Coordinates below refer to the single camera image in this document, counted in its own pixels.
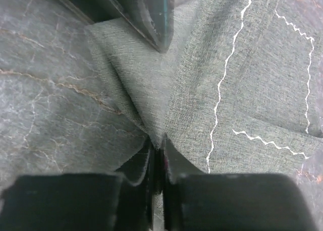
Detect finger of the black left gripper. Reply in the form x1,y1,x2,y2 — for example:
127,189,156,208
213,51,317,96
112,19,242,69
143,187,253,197
58,0,111,24
85,0,176,54

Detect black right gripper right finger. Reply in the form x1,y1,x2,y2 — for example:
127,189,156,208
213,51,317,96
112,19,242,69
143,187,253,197
161,137,317,230

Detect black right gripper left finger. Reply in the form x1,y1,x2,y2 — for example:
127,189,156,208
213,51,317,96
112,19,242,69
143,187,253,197
1,139,154,230

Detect grey green napkin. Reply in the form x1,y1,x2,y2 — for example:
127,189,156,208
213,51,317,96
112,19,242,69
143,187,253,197
87,0,322,174

